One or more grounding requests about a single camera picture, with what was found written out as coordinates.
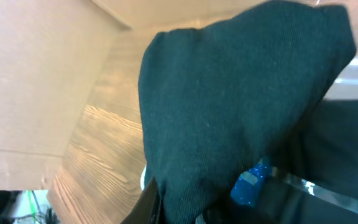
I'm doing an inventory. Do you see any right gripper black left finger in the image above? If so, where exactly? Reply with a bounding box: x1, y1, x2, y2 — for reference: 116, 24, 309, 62
121, 177, 162, 224

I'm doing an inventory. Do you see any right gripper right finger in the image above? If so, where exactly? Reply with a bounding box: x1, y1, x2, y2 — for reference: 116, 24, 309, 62
203, 179, 358, 224

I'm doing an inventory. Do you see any blue sequin garment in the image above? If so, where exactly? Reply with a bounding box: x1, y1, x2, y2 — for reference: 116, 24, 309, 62
231, 158, 272, 207

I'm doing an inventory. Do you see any large black garment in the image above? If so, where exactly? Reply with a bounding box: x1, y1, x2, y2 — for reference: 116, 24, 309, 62
271, 100, 358, 199

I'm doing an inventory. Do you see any small black garment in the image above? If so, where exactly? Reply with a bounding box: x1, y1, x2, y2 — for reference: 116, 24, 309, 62
138, 1, 356, 223

